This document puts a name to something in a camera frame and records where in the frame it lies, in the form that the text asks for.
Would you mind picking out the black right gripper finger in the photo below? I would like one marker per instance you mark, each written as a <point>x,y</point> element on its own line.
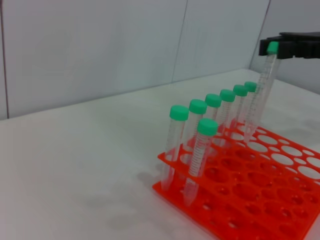
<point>295,50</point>
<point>263,47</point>

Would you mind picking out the clear test tube green cap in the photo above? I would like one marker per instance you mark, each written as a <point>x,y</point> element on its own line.
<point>240,90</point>
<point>273,47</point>
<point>207,126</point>
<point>250,86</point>
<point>213,100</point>
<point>178,111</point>
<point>227,95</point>
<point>198,106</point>

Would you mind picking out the orange test tube rack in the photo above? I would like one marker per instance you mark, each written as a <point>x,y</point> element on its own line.
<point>250,190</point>

